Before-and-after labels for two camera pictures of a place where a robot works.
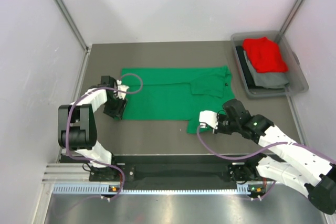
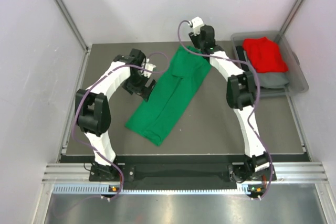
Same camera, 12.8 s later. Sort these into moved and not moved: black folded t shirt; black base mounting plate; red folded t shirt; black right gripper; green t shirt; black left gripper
Moved: black right gripper; black left gripper; green t shirt
Not moved: red folded t shirt; black base mounting plate; black folded t shirt
